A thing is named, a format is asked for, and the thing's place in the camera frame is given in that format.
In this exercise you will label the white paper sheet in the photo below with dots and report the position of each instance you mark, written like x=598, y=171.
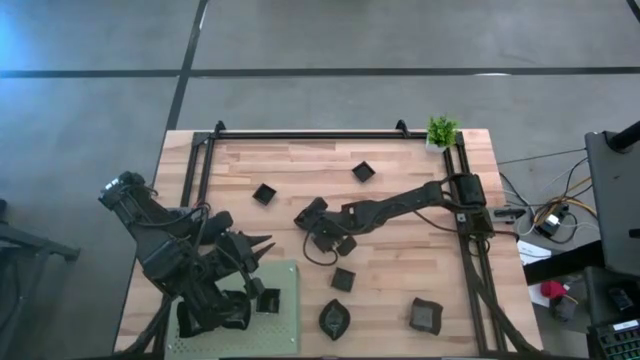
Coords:
x=529, y=249

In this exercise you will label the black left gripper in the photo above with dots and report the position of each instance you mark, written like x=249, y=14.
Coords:
x=235, y=250

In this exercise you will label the dark grey cloth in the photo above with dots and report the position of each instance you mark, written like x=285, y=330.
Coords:
x=563, y=310

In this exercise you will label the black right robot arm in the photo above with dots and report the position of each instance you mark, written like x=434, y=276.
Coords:
x=400, y=204

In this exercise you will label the black board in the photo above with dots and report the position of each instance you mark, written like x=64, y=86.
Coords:
x=565, y=263

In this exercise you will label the grey metal cabinet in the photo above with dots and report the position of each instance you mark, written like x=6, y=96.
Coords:
x=620, y=210

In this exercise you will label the small green potted plant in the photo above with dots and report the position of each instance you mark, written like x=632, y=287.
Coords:
x=441, y=131

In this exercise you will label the small silver power adapter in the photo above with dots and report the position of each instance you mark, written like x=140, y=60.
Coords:
x=551, y=221

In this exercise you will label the small black device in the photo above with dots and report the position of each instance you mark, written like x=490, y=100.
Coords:
x=620, y=298

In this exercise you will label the green perforated metal shelf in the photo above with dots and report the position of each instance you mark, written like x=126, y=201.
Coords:
x=285, y=335

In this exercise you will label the black table clamp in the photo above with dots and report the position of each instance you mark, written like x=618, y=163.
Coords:
x=510, y=213

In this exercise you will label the black leaf-shaped plate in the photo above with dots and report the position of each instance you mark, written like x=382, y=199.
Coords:
x=239, y=314
x=334, y=320

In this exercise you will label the dark grey case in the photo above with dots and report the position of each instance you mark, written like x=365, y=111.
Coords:
x=597, y=290

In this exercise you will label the black wavy square plate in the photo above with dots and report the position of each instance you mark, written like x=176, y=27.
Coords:
x=426, y=316
x=184, y=322

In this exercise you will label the compartment parts organizer box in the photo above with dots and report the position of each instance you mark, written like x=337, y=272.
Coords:
x=617, y=345

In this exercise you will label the black round pole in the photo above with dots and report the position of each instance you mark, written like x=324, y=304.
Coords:
x=626, y=138

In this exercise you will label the black aluminium rig frame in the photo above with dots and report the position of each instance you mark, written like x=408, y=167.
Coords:
x=310, y=135

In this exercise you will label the small black square plate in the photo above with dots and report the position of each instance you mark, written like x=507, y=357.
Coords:
x=264, y=194
x=363, y=171
x=343, y=280
x=269, y=301

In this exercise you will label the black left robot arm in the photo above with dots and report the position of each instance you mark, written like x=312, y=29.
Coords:
x=160, y=250

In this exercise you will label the black metal stand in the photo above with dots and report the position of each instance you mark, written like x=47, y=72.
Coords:
x=35, y=246

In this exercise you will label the red cloth object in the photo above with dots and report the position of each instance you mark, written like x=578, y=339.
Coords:
x=552, y=289

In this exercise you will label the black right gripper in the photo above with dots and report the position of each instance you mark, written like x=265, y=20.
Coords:
x=325, y=222

